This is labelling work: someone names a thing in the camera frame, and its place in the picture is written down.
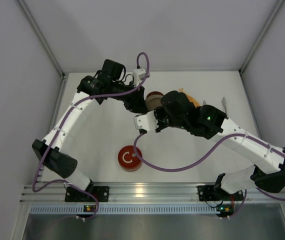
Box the brown round lid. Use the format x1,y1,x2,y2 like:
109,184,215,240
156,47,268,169
145,95,163,112

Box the brown-banded steel container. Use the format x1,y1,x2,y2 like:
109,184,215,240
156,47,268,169
146,91,164,98

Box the metal tongs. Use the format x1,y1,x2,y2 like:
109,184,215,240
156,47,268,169
199,97,229,119

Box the red round lid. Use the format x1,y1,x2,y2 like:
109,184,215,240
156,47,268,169
117,145,142,166

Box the red-banded steel container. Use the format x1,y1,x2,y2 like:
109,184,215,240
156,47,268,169
120,162,142,172

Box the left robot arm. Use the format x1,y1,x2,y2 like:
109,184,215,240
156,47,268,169
32,59,150,195

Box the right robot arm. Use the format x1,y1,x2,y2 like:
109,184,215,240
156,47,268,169
154,90,285,194

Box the woven bamboo boat tray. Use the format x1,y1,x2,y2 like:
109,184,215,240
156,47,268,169
178,88,202,107

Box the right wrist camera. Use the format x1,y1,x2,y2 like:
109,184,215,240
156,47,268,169
133,111,159,132

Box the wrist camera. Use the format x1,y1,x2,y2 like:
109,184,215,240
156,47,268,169
133,111,159,132
132,68,147,87

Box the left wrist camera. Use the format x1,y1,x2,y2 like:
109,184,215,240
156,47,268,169
132,68,147,87

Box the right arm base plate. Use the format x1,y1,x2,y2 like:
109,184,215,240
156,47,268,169
197,184,244,202

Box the slotted cable duct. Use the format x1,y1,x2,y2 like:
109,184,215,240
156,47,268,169
28,203,283,215

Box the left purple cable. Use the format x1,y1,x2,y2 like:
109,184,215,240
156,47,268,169
31,51,150,221

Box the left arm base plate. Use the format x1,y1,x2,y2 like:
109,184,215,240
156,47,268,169
64,186,110,203

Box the aluminium mounting rail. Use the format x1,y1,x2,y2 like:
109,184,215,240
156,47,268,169
19,181,285,204

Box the right frame post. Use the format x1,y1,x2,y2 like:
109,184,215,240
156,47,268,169
238,0,285,77

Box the frame post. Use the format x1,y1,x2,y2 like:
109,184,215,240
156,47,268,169
15,0,65,79
238,0,285,77

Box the left frame post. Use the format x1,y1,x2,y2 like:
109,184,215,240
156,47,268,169
15,0,65,79

